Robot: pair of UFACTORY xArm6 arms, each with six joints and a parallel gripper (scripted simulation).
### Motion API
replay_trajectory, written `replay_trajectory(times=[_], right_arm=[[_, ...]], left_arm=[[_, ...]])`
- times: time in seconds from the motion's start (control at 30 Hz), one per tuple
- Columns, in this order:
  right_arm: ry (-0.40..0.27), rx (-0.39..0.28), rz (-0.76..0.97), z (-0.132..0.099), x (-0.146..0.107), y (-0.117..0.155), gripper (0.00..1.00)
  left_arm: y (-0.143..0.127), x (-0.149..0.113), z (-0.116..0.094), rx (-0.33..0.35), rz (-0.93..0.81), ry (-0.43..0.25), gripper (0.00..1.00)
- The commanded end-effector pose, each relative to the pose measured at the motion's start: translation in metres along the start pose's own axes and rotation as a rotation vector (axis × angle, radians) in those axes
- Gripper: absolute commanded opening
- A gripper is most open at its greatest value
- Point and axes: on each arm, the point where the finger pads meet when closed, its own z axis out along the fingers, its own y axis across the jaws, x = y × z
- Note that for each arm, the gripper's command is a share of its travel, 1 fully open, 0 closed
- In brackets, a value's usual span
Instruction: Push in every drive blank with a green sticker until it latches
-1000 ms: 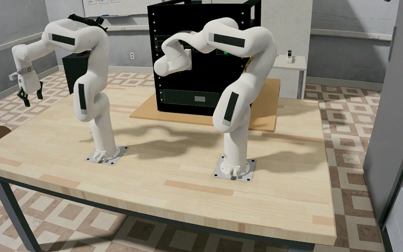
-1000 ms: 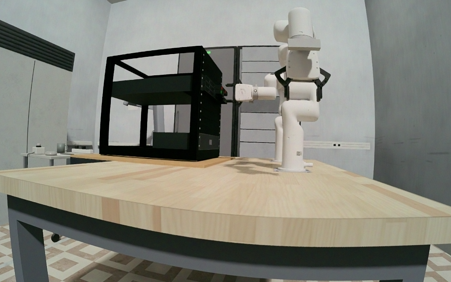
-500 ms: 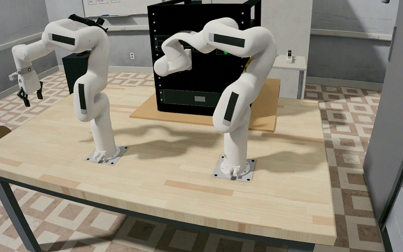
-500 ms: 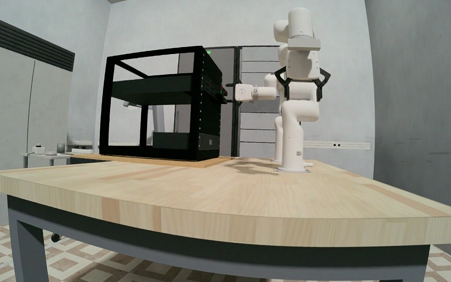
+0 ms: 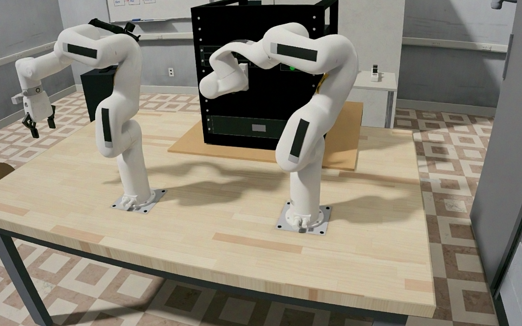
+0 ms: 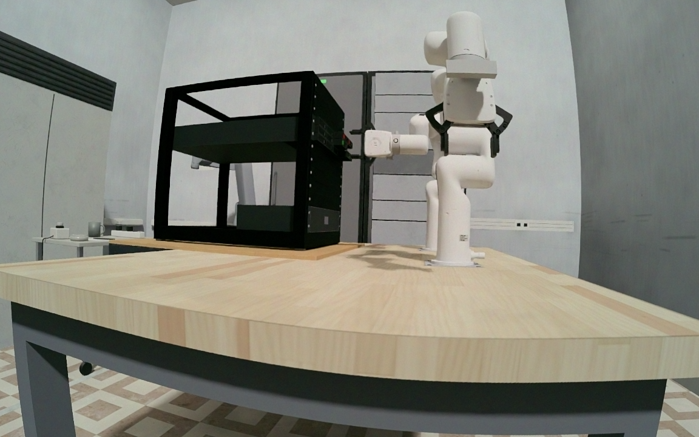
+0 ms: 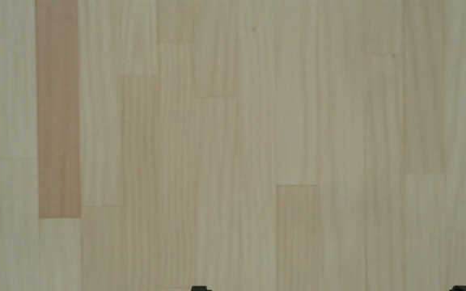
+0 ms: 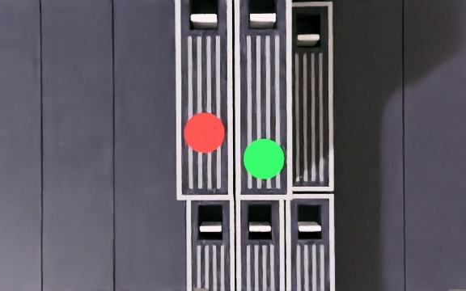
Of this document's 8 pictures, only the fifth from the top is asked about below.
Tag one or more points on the tan wooden board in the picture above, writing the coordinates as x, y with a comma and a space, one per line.
341, 143

